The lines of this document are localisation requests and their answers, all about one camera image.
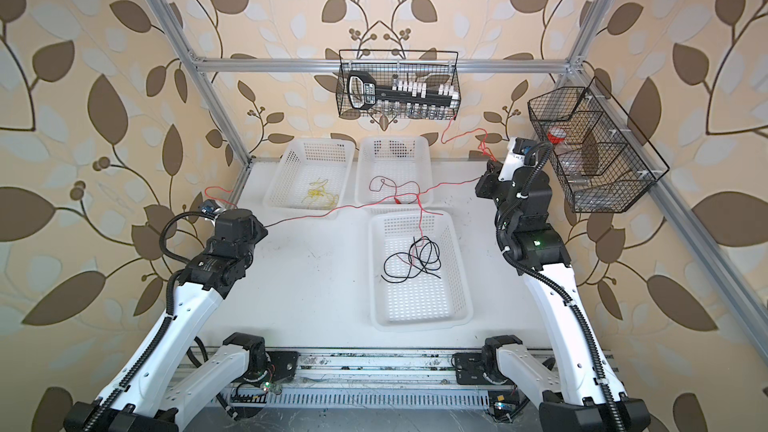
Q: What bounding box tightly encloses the red cable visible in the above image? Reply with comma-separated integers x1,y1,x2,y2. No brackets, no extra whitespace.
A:
203,118,500,253

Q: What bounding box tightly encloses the black cable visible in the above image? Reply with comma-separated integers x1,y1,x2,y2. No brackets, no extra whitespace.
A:
380,236,444,284

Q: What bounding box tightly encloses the yellow cable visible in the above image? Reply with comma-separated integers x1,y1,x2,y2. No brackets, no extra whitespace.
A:
301,177,340,208

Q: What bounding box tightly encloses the red alligator clip lead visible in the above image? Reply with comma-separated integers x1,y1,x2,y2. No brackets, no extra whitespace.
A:
368,175,421,205

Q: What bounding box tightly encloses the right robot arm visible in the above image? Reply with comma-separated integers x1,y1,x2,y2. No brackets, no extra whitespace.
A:
475,161,651,431

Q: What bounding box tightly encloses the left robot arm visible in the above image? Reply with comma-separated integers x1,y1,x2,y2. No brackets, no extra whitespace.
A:
63,202,272,431

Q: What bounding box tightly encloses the red capped item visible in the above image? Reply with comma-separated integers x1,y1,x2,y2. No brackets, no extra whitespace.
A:
546,126,567,146

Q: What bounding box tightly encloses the back left white basket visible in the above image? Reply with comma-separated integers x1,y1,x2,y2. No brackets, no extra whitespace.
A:
263,138,355,212

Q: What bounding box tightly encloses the front white plastic basket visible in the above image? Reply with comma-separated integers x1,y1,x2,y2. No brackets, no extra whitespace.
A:
368,209,474,332

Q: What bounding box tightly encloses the back middle white basket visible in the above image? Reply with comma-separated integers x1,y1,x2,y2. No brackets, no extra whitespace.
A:
354,136,435,213

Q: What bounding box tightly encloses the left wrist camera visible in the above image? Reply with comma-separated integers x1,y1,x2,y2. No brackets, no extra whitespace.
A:
199,199,226,217

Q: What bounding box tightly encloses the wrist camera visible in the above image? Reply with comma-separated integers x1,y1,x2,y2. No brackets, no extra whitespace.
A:
498,137,538,182
199,199,226,217

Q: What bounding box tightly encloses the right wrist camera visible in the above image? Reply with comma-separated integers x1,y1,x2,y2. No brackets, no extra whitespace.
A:
498,137,538,182

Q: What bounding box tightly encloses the right black wire basket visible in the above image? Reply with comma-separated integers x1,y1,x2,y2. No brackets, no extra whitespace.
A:
527,78,670,213

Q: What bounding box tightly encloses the black wire basket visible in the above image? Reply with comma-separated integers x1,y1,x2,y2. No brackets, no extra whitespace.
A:
527,78,670,213
335,47,462,121

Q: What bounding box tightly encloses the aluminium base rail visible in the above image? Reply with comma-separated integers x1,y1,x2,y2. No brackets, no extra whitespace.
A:
128,346,628,410

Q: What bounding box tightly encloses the back black wire basket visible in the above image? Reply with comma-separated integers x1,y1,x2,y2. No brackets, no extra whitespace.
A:
335,47,462,121

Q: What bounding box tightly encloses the black tool with handle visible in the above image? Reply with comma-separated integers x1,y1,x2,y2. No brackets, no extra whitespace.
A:
345,71,461,112

